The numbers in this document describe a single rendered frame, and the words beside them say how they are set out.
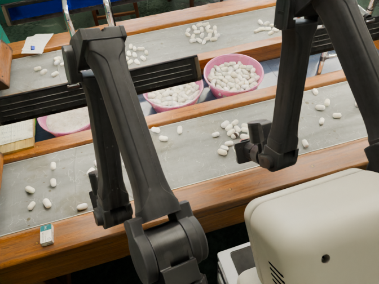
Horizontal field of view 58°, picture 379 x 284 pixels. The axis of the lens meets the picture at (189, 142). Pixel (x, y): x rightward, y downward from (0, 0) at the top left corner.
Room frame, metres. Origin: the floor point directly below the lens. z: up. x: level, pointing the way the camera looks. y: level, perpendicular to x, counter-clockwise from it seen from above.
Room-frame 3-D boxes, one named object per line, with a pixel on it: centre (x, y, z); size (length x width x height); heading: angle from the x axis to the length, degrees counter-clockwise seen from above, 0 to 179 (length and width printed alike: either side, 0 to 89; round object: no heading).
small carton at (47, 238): (0.48, 0.46, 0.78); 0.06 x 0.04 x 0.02; 13
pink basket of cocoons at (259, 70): (1.19, -0.22, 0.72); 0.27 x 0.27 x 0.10
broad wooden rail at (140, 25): (1.71, 0.01, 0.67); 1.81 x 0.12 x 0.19; 103
